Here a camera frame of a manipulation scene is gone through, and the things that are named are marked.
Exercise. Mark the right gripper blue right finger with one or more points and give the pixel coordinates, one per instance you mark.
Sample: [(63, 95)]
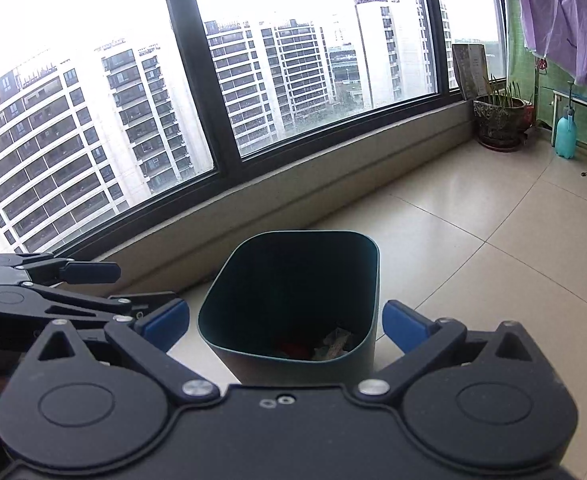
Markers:
[(405, 327)]

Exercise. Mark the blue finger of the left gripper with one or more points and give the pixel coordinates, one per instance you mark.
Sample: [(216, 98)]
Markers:
[(87, 272)]

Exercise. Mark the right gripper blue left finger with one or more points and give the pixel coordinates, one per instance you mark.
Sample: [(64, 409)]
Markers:
[(165, 326)]

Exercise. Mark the dark green trash bin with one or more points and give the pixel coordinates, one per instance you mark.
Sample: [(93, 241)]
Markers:
[(281, 293)]

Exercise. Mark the green plastic wrapper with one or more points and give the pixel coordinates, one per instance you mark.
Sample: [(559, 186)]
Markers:
[(334, 345)]

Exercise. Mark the brown plant pot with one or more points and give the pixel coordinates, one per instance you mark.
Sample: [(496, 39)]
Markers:
[(498, 119)]

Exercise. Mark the teal spray bottle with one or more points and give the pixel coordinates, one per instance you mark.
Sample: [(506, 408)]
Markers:
[(566, 136)]

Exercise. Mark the leaning picture board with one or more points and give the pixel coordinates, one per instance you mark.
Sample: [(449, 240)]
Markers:
[(470, 70)]

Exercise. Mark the black window frame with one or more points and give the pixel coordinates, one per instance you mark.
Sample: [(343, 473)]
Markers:
[(109, 106)]

